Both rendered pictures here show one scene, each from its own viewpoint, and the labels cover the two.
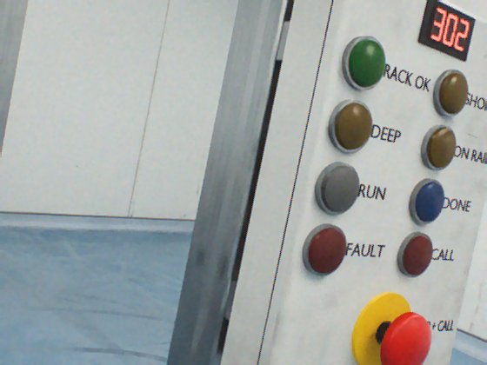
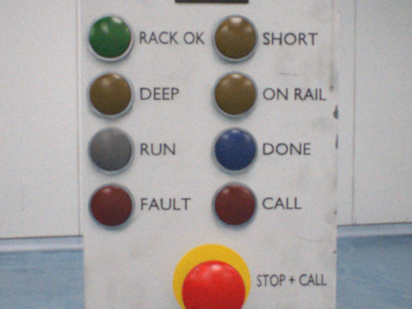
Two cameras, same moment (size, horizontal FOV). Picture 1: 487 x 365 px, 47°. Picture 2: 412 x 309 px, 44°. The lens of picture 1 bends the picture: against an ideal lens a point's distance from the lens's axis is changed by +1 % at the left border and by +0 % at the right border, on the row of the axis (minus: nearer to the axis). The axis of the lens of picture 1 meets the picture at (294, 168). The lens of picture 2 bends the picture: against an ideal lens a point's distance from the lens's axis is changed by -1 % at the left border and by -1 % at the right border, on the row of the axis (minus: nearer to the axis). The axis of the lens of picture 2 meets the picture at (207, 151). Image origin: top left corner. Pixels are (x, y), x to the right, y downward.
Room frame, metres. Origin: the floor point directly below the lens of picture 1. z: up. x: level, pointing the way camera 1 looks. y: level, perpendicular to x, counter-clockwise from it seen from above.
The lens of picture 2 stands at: (0.08, -0.26, 0.99)
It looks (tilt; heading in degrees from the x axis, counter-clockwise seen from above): 3 degrees down; 35
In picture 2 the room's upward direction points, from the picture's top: straight up
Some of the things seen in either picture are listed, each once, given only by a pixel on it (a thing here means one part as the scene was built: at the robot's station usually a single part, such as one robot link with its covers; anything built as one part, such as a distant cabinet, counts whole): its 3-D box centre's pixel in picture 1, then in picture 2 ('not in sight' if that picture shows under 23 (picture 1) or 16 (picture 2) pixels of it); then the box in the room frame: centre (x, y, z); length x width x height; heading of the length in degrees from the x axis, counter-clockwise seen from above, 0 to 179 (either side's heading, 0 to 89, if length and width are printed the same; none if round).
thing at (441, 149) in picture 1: (441, 148); (235, 94); (0.36, -0.09, 1.01); 0.03 x 0.01 x 0.03; 128
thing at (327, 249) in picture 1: (327, 250); (111, 206); (0.31, -0.03, 0.94); 0.03 x 0.01 x 0.03; 128
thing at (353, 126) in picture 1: (353, 126); (109, 93); (0.31, -0.03, 1.01); 0.03 x 0.01 x 0.03; 128
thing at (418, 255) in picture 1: (417, 255); (235, 205); (0.36, -0.09, 0.94); 0.03 x 0.01 x 0.03; 128
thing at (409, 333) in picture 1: (390, 335); (212, 285); (0.35, -0.08, 0.88); 0.04 x 0.04 x 0.04; 38
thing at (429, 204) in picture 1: (429, 202); (235, 150); (0.36, -0.09, 0.97); 0.03 x 0.01 x 0.03; 128
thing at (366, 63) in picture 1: (366, 63); (109, 37); (0.31, -0.03, 1.04); 0.03 x 0.01 x 0.03; 128
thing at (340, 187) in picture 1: (340, 189); (110, 150); (0.31, -0.03, 0.97); 0.03 x 0.01 x 0.03; 128
